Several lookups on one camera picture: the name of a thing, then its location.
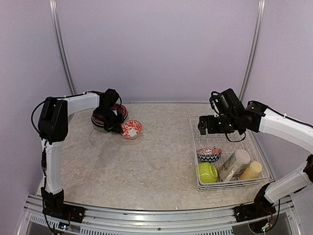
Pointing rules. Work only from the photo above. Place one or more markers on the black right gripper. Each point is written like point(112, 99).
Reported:
point(203, 125)

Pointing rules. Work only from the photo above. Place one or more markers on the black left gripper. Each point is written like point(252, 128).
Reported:
point(118, 125)

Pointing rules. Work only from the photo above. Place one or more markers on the white red patterned bowl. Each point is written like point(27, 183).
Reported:
point(131, 129)

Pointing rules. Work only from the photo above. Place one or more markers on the pink polka dot plate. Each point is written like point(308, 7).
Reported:
point(123, 111)

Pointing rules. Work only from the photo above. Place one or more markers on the black rimmed striped plate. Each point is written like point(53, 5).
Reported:
point(97, 123)

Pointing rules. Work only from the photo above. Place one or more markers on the blue white zigzag bowl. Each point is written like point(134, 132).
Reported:
point(210, 154)

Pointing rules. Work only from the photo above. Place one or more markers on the lime green bowl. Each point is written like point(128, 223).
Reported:
point(206, 173)

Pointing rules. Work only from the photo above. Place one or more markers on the white printed mug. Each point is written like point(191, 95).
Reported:
point(234, 165)

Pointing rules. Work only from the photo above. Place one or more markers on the yellow cup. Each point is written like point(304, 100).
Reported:
point(252, 171)

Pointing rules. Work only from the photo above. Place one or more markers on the dark red floral plate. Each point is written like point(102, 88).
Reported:
point(117, 106)

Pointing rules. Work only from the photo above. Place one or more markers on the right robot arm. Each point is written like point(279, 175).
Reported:
point(231, 116)

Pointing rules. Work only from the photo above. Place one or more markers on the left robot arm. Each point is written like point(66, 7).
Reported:
point(53, 129)

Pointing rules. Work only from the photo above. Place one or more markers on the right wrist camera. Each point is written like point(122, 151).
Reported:
point(213, 105)

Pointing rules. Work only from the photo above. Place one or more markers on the white wire dish rack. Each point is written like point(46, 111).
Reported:
point(228, 144)

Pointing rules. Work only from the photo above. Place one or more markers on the right aluminium corner post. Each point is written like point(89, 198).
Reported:
point(253, 48)

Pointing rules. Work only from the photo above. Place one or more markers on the aluminium corner post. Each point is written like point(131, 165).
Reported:
point(253, 48)
point(60, 44)

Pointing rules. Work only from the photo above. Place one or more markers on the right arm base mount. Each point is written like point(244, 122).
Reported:
point(251, 211)

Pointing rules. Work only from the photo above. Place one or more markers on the aluminium front rail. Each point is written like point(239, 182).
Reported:
point(108, 221)

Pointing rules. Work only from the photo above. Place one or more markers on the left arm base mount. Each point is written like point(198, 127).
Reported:
point(73, 213)

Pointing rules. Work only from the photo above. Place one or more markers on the left aluminium corner post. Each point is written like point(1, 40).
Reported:
point(60, 44)

